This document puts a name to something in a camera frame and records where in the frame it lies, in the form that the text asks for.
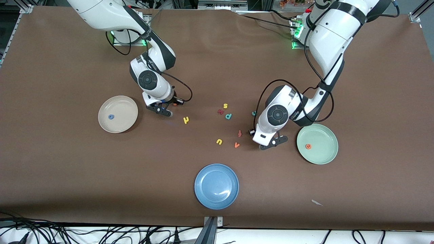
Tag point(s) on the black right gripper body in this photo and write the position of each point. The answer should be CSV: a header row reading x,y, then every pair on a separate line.
x,y
171,100

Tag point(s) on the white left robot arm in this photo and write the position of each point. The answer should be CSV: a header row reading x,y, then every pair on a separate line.
x,y
332,37

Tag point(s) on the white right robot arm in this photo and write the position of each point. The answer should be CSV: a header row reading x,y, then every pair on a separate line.
x,y
101,13

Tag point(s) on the brown table cover sheet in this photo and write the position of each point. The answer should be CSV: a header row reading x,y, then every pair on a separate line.
x,y
217,67

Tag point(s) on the beige brown plate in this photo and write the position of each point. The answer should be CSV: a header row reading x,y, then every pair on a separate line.
x,y
122,122

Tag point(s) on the blue plate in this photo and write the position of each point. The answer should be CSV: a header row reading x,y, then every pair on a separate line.
x,y
216,186

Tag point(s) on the light green plate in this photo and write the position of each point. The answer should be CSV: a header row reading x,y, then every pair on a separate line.
x,y
322,152

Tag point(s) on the white paper scrap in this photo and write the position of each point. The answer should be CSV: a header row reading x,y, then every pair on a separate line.
x,y
317,202

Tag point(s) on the grey metal device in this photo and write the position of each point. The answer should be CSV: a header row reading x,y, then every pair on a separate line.
x,y
220,5

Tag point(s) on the orange floral object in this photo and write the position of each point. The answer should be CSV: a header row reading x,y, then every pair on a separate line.
x,y
291,3

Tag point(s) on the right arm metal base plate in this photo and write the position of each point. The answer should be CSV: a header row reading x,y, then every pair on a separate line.
x,y
135,44

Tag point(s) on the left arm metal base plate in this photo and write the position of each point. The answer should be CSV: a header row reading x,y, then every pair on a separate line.
x,y
295,47

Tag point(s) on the silver metal bracket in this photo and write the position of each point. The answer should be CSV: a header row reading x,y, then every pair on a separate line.
x,y
220,222

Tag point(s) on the black camera pole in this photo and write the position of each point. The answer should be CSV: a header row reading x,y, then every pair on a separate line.
x,y
207,234

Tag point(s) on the aluminium frame profile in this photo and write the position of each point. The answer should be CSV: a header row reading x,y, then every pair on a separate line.
x,y
418,12
27,8

